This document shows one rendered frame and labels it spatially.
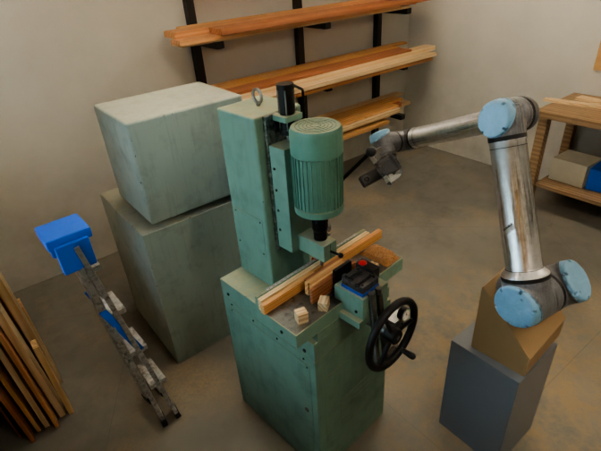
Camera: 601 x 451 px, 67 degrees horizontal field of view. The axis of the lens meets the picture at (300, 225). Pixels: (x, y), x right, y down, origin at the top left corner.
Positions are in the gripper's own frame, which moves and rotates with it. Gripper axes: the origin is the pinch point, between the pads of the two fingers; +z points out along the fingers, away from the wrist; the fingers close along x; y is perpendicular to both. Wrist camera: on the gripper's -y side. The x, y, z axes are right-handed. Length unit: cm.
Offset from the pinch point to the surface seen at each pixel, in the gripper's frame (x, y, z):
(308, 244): 8.9, -36.4, 1.9
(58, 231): -45, -106, 30
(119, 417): 25, -180, -27
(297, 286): 20, -48, 6
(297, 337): 34, -52, 23
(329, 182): -3.0, -14.1, 19.3
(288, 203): -6.9, -32.3, 9.9
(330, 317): 35, -42, 9
